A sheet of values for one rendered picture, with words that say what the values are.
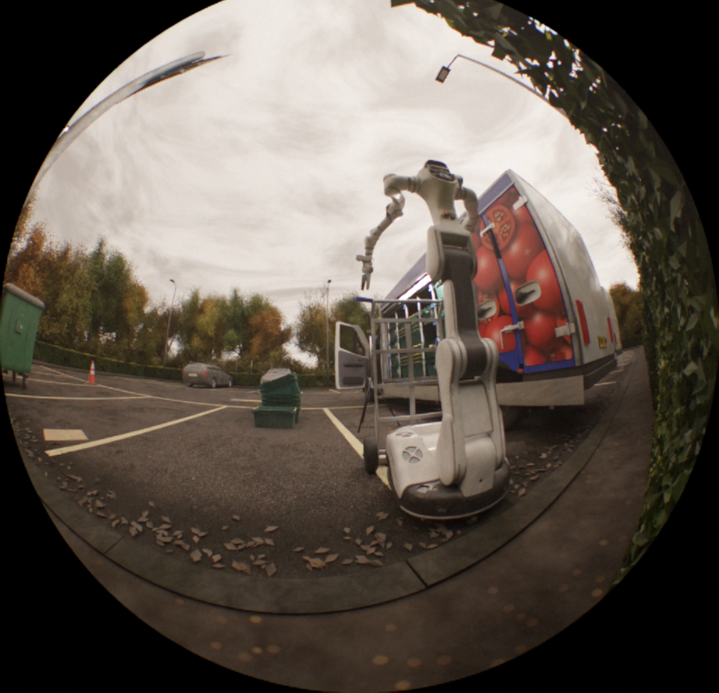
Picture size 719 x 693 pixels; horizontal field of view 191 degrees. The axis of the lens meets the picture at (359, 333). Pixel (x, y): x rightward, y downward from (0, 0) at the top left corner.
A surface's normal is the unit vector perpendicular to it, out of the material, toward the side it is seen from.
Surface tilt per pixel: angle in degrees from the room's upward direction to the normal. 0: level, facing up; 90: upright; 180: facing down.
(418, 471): 38
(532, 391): 90
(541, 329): 90
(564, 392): 90
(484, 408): 73
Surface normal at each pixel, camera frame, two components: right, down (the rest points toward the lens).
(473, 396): 0.04, -0.49
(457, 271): 0.06, -0.07
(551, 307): -0.96, -0.03
